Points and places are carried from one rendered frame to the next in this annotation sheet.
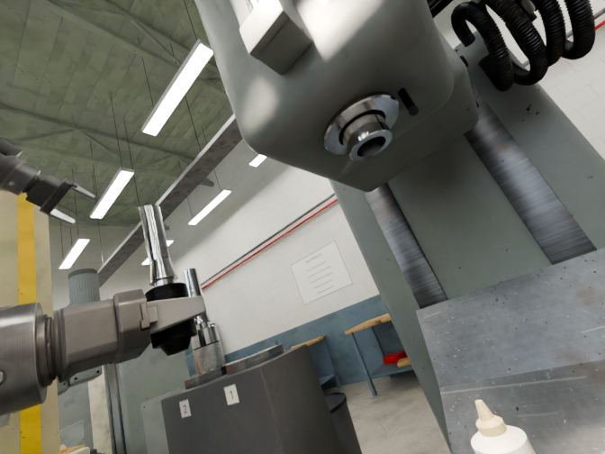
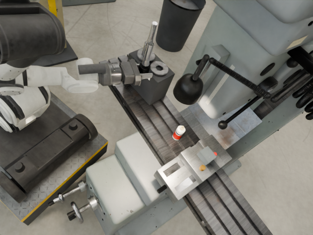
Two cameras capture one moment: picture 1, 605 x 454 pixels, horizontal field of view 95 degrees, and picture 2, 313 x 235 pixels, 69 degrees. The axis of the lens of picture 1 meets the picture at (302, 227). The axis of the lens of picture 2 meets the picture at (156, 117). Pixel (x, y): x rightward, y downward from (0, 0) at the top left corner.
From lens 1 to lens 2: 84 cm
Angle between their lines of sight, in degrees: 73
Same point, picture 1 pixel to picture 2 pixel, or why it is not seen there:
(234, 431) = (145, 81)
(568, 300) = (241, 116)
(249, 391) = (153, 82)
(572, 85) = not seen: outside the picture
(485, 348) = not seen: hidden behind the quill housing
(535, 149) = (291, 99)
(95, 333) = (129, 81)
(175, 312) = (145, 77)
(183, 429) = not seen: hidden behind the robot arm
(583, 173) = (284, 114)
